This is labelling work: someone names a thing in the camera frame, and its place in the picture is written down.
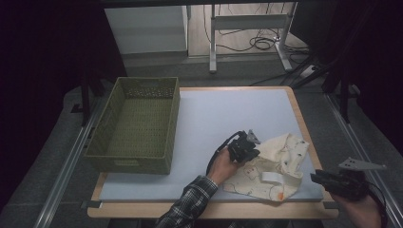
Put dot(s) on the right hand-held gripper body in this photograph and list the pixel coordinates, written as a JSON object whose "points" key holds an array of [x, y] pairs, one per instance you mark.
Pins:
{"points": [[348, 182]]}

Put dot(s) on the white power strip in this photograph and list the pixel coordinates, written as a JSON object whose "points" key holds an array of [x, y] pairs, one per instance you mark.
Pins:
{"points": [[308, 71]]}

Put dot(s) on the person's right hand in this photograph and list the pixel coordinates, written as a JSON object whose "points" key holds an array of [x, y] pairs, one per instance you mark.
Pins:
{"points": [[361, 212]]}

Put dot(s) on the green woven basket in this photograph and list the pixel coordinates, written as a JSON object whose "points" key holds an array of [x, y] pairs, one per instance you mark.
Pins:
{"points": [[139, 126]]}

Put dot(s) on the cream printed cloth garment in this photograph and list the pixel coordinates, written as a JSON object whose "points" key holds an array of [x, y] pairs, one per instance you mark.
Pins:
{"points": [[275, 171]]}

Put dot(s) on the dark metal stand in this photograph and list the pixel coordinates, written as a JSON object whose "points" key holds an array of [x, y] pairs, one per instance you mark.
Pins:
{"points": [[86, 98], [343, 91]]}

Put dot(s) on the metal floor rail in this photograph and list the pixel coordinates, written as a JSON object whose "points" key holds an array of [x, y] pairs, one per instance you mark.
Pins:
{"points": [[364, 148], [63, 171]]}

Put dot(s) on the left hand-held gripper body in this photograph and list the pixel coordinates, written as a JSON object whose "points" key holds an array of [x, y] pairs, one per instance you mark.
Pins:
{"points": [[242, 146]]}

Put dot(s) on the light grey table mat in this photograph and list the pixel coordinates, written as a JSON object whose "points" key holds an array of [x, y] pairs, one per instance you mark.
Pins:
{"points": [[215, 117]]}

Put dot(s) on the white metal desk frame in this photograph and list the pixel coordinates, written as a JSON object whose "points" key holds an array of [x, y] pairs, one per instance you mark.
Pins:
{"points": [[247, 22]]}

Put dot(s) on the person's left hand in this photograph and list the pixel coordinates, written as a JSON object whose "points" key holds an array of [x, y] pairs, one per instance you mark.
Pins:
{"points": [[221, 167]]}

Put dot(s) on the white cabinet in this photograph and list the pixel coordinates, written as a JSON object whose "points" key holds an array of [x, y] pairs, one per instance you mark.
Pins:
{"points": [[145, 28]]}

